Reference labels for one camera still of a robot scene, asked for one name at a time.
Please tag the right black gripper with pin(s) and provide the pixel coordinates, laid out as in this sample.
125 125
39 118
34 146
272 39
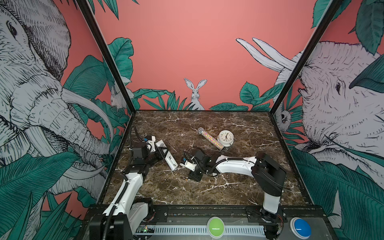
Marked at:
193 177

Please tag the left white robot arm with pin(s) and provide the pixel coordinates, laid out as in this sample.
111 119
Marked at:
121 219

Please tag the blue push button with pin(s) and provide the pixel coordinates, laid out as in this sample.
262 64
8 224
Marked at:
300 228

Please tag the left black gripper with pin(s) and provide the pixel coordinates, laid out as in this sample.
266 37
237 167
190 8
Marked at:
159 154

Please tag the green push button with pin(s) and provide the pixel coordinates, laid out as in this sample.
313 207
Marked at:
215 227

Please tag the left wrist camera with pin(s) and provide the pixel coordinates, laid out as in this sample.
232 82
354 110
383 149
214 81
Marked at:
150 142

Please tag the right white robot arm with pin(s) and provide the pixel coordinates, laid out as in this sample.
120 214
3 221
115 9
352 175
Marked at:
269 175

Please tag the white vented cable duct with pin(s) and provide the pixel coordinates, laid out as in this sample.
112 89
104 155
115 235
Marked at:
178 230

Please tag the black front rail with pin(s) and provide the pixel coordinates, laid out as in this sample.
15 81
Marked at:
164 213

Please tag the glitter microphone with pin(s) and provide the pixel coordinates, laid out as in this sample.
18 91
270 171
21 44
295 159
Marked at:
210 138

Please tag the white remote control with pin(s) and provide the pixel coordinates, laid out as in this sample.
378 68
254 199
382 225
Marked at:
169 158

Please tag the white alarm clock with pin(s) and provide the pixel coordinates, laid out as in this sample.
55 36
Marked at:
226 138

